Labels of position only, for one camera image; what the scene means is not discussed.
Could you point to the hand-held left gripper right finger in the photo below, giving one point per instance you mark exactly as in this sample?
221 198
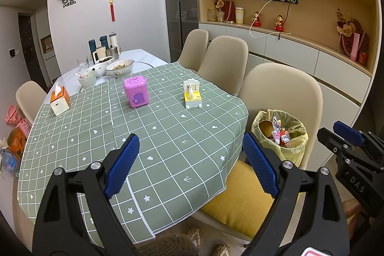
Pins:
261 164

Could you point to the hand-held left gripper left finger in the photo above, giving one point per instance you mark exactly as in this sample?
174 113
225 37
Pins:
123 164

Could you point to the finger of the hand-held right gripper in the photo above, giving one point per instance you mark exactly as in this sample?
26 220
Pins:
348 130
330 139

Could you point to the yellow trash bag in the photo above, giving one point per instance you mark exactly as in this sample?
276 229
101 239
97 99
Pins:
297 148

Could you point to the red gold snack packet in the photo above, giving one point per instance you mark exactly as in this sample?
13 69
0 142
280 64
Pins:
285 138

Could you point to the pink snack wrapper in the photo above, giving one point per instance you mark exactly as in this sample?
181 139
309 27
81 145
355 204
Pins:
276 127

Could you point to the yellow seat cushion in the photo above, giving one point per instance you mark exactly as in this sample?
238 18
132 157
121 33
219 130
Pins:
240 202

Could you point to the green checked tablecloth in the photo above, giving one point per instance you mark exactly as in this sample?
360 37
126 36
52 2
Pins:
168 136

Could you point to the beige dining chair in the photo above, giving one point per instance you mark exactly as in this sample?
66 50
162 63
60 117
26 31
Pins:
282 88
30 97
193 46
225 61

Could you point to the pink plastic toy box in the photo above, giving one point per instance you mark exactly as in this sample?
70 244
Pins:
136 92

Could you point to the white sideboard cabinet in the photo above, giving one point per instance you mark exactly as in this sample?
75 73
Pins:
300 58

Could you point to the orange white tissue box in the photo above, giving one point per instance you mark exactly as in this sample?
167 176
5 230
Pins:
60 103

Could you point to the light green bowl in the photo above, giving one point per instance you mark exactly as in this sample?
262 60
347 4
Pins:
87 80

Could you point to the brown fuzzy cloth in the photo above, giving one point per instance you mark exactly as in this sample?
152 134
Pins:
171 245

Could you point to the large patterned white bowl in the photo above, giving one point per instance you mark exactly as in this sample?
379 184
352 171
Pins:
120 70

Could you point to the woven slipper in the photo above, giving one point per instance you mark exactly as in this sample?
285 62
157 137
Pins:
197 236
220 250

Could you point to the white yellow toy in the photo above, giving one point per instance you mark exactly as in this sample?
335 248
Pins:
192 97

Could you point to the large rose bouquet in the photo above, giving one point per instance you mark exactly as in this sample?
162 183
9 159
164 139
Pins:
349 34

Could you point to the pink spoon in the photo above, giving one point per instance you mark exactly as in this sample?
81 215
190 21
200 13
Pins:
81 75

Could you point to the pink paper bag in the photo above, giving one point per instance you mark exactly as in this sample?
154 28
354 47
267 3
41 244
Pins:
12 115
24 127

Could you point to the orange cardboard box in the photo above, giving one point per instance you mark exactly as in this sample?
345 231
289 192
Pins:
16 143

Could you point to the clear drinking glass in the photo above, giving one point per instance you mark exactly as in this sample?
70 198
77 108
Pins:
83 63

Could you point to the cream pitcher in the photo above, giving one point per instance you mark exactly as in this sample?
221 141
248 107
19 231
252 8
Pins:
100 53

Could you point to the pack of water bottles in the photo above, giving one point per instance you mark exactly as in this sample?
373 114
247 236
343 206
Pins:
9 163

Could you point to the dark blue thermos bottle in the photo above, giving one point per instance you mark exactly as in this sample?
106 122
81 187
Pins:
103 41
92 47

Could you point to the white thermos bottle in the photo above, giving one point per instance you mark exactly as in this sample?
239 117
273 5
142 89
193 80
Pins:
113 39

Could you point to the red doll figurine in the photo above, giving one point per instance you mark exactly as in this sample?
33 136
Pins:
256 19
279 23

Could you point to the cream tumbler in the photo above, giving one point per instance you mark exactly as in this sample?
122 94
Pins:
239 15

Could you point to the small storage jar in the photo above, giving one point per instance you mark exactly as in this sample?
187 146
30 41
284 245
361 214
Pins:
211 15

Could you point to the flower bouquet red bag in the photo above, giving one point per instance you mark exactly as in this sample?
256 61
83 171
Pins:
225 10

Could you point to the dark glass cabinet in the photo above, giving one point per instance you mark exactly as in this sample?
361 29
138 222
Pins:
180 4

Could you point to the wall switch panel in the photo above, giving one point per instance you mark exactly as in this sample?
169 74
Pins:
13 52

